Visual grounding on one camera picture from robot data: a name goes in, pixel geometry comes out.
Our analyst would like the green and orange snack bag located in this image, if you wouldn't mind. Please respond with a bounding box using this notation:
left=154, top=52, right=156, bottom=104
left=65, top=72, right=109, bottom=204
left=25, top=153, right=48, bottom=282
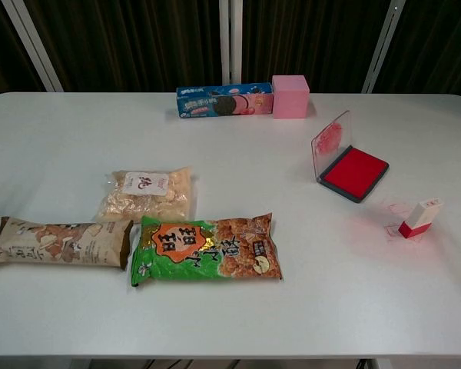
left=129, top=212, right=284, bottom=288

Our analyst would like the brown and cream snack bag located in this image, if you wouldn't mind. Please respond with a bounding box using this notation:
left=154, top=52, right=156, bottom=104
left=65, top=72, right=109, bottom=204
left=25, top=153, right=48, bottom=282
left=0, top=216, right=134, bottom=271

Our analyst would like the blue cookie box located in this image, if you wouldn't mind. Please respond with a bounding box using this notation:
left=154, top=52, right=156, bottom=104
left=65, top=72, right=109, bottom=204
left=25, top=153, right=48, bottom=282
left=175, top=82, right=274, bottom=119

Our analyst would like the dark pleated curtain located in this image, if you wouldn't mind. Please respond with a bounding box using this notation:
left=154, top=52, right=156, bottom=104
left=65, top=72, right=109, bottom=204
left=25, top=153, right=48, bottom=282
left=0, top=0, right=461, bottom=101

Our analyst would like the red ink pad case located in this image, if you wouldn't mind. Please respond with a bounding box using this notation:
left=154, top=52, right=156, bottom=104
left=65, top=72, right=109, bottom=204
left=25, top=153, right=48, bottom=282
left=310, top=110, right=390, bottom=204

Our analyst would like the pink cube box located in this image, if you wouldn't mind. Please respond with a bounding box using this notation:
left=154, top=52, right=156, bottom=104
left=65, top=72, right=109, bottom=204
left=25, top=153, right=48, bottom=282
left=271, top=75, right=310, bottom=120

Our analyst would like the white frame post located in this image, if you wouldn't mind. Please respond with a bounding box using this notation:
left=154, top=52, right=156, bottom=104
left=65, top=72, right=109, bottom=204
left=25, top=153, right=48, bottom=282
left=361, top=0, right=405, bottom=95
left=0, top=0, right=65, bottom=92
left=219, top=0, right=244, bottom=86

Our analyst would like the clear bag of pale snacks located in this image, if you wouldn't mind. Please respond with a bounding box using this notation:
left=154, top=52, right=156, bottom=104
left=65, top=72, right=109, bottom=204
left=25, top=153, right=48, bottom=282
left=95, top=166, right=198, bottom=224

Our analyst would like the white and red stamp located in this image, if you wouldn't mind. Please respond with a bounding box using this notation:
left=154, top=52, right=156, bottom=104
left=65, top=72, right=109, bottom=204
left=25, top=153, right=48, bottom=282
left=398, top=197, right=444, bottom=240

